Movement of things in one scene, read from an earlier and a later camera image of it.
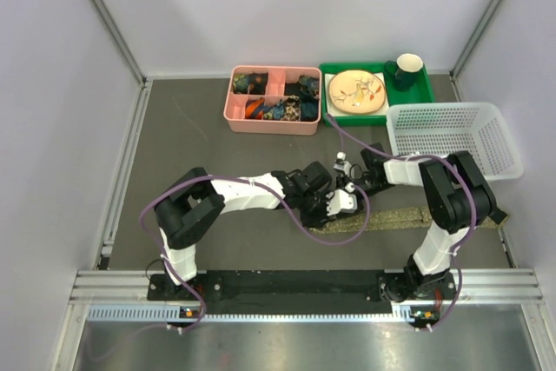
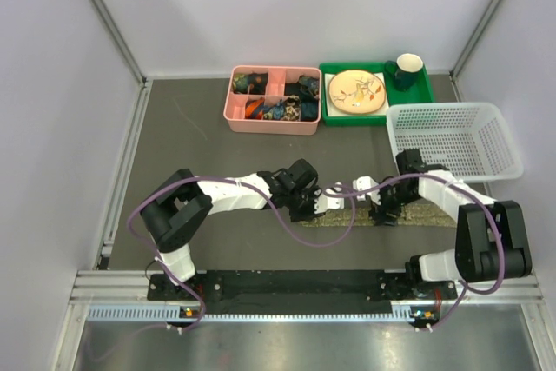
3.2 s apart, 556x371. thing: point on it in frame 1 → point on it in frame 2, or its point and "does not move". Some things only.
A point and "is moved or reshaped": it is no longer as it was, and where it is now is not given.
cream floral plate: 356,91 does not move
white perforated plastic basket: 478,129 does not move
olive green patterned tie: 393,219 is moved or reshaped
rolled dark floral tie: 249,83 does not move
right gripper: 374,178 → 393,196
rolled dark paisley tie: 292,109 does not move
